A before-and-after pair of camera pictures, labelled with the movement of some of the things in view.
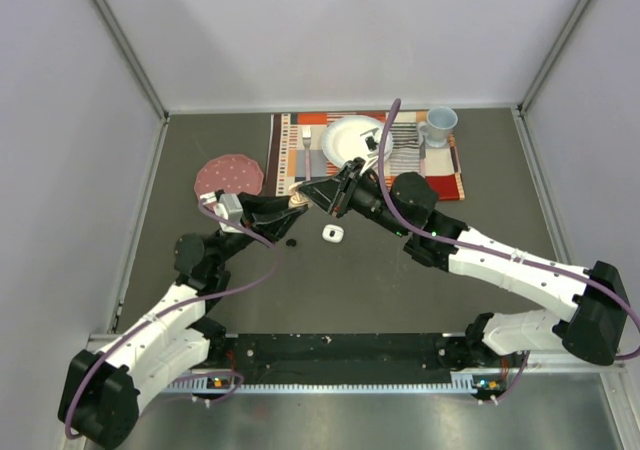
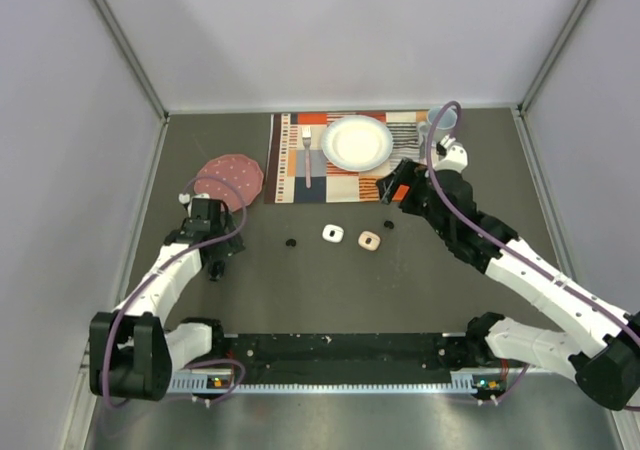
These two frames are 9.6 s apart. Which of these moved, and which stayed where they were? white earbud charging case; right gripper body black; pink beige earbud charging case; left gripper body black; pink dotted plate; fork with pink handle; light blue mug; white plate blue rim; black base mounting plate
Moved: right gripper body black; left gripper body black; pink beige earbud charging case
Stayed: white earbud charging case; white plate blue rim; light blue mug; fork with pink handle; black base mounting plate; pink dotted plate
